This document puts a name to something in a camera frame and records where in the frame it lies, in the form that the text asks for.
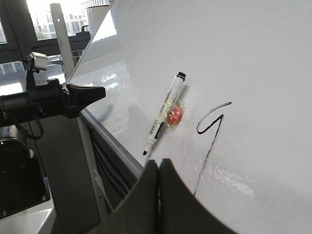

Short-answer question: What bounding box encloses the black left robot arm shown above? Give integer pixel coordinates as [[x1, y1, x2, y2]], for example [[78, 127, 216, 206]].
[[0, 79, 106, 127]]

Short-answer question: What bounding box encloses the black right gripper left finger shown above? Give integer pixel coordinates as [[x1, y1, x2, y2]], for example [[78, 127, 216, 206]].
[[91, 160, 158, 234]]

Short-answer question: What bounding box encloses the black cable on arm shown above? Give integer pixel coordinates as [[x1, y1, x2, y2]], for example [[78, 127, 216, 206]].
[[2, 107, 44, 140]]

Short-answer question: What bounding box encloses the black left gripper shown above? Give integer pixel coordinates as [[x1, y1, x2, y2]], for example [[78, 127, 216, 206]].
[[36, 79, 106, 119]]

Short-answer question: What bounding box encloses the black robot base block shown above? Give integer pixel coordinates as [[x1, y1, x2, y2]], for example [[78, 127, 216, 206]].
[[0, 125, 51, 219]]

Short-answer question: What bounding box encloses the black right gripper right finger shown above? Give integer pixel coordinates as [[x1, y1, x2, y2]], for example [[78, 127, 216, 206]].
[[159, 158, 235, 234]]

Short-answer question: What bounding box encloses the white whiteboard with aluminium frame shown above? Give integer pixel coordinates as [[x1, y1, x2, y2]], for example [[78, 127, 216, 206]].
[[70, 0, 312, 234]]

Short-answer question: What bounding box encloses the white marker with red magnet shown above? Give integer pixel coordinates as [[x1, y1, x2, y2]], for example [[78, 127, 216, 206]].
[[143, 72, 186, 156]]

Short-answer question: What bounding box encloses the white whiteboard stand post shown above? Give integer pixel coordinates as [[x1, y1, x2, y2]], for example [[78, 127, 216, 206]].
[[50, 2, 107, 221]]

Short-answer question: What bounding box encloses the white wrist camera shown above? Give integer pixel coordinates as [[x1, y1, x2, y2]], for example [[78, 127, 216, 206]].
[[26, 52, 48, 71]]

